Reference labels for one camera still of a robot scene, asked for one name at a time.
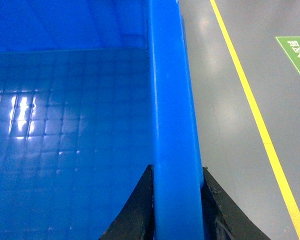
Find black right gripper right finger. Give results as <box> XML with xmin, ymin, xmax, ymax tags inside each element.
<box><xmin>201</xmin><ymin>167</ymin><xmax>269</xmax><ymax>240</ymax></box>

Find large blue plastic crate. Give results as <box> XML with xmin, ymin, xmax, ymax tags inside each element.
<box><xmin>0</xmin><ymin>0</ymin><xmax>205</xmax><ymax>240</ymax></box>

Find green floor sign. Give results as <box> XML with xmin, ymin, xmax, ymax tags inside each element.
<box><xmin>275</xmin><ymin>36</ymin><xmax>300</xmax><ymax>75</ymax></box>

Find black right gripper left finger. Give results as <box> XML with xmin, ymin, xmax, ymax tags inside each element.
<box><xmin>100</xmin><ymin>164</ymin><xmax>155</xmax><ymax>240</ymax></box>

